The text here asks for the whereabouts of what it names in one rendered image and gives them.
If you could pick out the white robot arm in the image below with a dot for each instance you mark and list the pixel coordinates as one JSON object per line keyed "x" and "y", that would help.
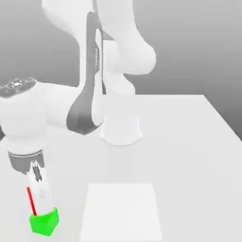
{"x": 24, "y": 117}

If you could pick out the small red cube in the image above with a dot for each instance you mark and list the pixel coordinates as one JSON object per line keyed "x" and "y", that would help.
{"x": 31, "y": 200}

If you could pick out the small green cube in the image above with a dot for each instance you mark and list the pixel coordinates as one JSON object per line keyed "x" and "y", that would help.
{"x": 43, "y": 224}

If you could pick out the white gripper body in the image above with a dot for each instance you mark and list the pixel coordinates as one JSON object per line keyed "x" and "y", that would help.
{"x": 42, "y": 196}

